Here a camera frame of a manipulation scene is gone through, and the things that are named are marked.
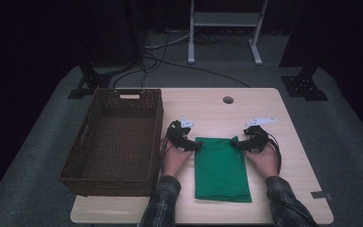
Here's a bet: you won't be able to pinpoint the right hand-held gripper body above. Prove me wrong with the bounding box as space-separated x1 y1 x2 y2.
243 117 276 154

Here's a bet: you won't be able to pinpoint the white floor cable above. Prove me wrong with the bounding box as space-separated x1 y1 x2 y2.
144 32 191 50

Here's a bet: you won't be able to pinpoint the coiled black floor cables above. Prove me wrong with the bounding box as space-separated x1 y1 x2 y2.
194 32 227 45

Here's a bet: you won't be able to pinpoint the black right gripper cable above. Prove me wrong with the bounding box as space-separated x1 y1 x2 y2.
265 131 284 174

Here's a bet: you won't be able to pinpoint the black stand with base plate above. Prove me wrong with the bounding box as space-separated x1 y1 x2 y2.
279 56 329 102
67 61 140 100

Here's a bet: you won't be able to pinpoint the person's left hand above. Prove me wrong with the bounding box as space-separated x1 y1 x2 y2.
161 137 194 179

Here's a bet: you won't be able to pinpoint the brown woven basket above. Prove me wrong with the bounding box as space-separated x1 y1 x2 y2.
57 88 164 198

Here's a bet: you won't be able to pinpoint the long black floor cable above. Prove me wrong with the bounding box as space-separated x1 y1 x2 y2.
112 51 251 89

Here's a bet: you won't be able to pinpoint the grey tape strip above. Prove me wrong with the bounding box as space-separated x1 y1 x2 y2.
310 190 334 201

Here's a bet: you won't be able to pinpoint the green dinosaur print t-shirt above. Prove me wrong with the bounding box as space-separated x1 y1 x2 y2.
194 136 253 203

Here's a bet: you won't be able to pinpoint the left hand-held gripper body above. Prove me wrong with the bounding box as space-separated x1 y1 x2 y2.
166 116 196 150

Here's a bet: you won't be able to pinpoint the person's right hand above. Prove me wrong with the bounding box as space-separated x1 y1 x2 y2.
243 142 280 181

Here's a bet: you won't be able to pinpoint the white metal stand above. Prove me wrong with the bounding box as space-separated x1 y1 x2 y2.
187 0 269 66

